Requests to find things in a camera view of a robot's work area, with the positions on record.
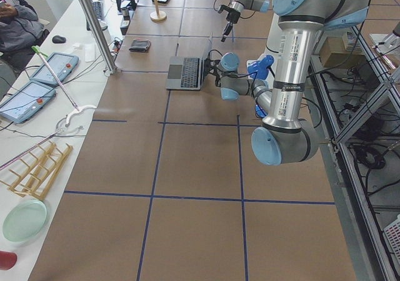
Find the aluminium frame post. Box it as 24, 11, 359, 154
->
78, 0, 117, 75

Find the near teach pendant tablet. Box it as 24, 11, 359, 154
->
1, 81, 56, 124

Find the wooden mug tree stand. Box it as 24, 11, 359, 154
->
150, 0, 167, 22

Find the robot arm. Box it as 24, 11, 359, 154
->
217, 0, 270, 42
208, 0, 370, 165

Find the reacher grabber tool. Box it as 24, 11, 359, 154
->
1, 56, 106, 167

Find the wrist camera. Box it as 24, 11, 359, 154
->
217, 4, 231, 14

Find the grey laptop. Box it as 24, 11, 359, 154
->
165, 32, 214, 91

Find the teach pendant tablet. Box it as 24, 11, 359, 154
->
29, 52, 79, 86
1, 81, 56, 124

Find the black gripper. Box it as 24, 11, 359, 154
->
204, 57, 222, 86
221, 7, 241, 42

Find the far teach pendant tablet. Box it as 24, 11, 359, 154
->
29, 52, 79, 86

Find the wooden dish rack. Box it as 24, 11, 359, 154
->
1, 141, 73, 200

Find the black computer mouse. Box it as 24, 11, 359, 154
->
52, 35, 66, 44

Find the grey pink folded cloth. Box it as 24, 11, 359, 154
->
129, 39, 151, 52

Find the red cup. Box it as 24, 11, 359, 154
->
0, 250, 18, 270

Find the seated person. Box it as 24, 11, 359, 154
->
1, 0, 49, 74

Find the white plastic basket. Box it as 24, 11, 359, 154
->
384, 215, 400, 262

